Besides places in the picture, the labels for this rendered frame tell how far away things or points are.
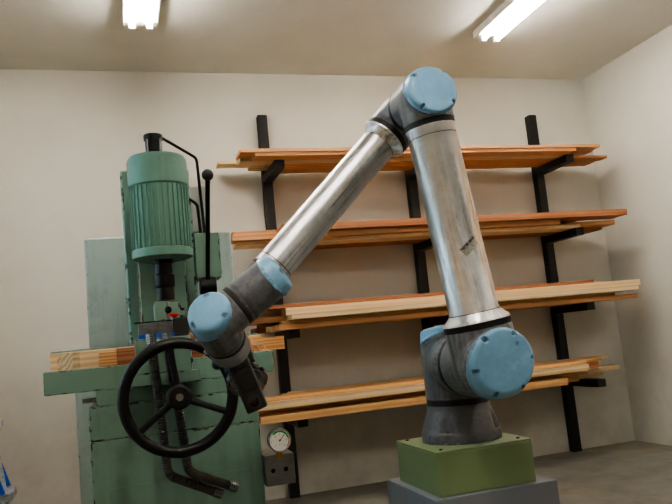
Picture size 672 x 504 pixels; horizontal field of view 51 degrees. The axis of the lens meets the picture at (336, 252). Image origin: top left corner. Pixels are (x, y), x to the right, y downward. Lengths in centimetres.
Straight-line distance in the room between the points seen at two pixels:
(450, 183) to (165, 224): 89
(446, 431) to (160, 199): 103
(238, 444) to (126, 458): 29
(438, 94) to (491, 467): 83
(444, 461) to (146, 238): 104
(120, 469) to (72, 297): 252
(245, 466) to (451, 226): 89
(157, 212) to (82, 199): 242
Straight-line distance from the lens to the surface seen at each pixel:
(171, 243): 209
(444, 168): 157
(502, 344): 153
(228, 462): 201
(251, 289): 142
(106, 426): 199
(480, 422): 171
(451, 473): 164
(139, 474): 200
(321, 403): 406
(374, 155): 168
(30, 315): 443
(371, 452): 469
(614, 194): 554
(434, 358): 169
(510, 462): 170
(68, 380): 199
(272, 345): 217
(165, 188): 212
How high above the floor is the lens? 91
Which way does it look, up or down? 7 degrees up
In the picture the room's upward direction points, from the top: 6 degrees counter-clockwise
